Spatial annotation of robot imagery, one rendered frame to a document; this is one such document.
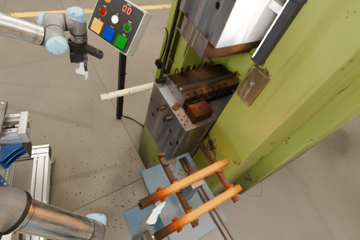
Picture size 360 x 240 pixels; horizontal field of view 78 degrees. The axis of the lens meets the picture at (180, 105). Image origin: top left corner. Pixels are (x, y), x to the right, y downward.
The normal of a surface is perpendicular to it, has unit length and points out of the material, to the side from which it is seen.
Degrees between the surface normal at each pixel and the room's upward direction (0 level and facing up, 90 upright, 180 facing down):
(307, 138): 90
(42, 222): 62
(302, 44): 90
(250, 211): 0
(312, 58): 90
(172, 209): 0
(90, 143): 0
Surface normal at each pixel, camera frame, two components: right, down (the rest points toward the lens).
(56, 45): 0.40, 0.77
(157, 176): 0.24, -0.62
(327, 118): -0.83, 0.25
